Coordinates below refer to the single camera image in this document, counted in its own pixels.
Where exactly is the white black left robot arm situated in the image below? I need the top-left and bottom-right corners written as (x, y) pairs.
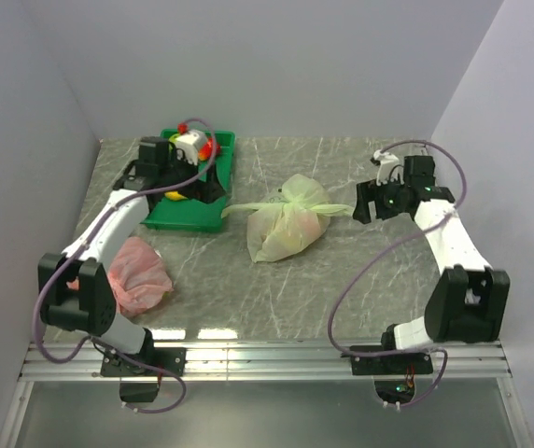
top-left (32, 130), bottom-right (225, 375)

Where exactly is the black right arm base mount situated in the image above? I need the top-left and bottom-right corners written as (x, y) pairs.
top-left (348, 343), bottom-right (436, 405)

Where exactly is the green fake apple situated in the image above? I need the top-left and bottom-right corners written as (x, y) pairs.
top-left (168, 133), bottom-right (180, 143)

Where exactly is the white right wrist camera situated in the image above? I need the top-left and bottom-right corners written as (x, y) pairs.
top-left (372, 150), bottom-right (403, 186)

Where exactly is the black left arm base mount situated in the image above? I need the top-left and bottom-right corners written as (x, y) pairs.
top-left (100, 347), bottom-right (187, 404)

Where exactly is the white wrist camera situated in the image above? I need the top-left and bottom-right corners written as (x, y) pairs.
top-left (174, 123), bottom-right (208, 165)
top-left (372, 150), bottom-right (403, 186)

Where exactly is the light green plastic bag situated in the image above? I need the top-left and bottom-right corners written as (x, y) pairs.
top-left (221, 174), bottom-right (354, 263)

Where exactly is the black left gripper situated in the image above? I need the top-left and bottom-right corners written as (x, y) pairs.
top-left (160, 148), bottom-right (225, 203)

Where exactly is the single yellow fake banana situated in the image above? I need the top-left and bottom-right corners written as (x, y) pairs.
top-left (164, 190), bottom-right (189, 202)

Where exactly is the pink plastic bag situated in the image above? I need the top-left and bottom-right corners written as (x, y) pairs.
top-left (66, 235), bottom-right (175, 319)

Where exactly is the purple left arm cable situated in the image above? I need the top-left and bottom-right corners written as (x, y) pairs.
top-left (31, 117), bottom-right (217, 413)

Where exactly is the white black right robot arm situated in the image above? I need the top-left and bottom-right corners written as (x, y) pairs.
top-left (353, 151), bottom-right (511, 373)

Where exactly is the green plastic fruit tray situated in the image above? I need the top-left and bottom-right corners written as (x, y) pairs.
top-left (142, 131), bottom-right (236, 232)

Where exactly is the aluminium table edge rail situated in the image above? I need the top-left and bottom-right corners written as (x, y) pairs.
top-left (19, 340), bottom-right (512, 382)

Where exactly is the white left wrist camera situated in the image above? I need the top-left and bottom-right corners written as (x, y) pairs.
top-left (174, 123), bottom-right (208, 165)

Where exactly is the red fake strawberry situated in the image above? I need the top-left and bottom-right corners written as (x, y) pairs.
top-left (198, 140), bottom-right (221, 161)

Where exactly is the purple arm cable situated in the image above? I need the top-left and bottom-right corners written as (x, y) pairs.
top-left (327, 139), bottom-right (470, 411)
top-left (31, 117), bottom-right (217, 413)

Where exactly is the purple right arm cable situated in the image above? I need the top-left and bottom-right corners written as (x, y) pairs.
top-left (327, 139), bottom-right (470, 411)

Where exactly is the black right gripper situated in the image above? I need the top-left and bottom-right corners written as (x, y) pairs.
top-left (353, 174), bottom-right (407, 224)

